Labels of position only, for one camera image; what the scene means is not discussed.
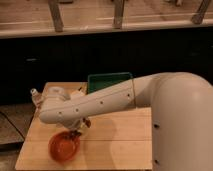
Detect red bowl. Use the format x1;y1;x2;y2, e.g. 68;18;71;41
48;131;80;163

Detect clear plastic bottle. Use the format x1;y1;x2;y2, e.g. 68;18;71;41
30;88;43;108

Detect white cup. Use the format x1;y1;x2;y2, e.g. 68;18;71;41
70;90;85;99

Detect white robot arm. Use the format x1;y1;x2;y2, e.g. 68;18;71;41
39;72;213;171

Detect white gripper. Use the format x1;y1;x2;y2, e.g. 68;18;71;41
62;118;87;131

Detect green plastic tray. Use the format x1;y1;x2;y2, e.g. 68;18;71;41
87;72;133;93

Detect bunch of dark grapes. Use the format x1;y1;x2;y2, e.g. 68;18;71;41
68;118;92;138

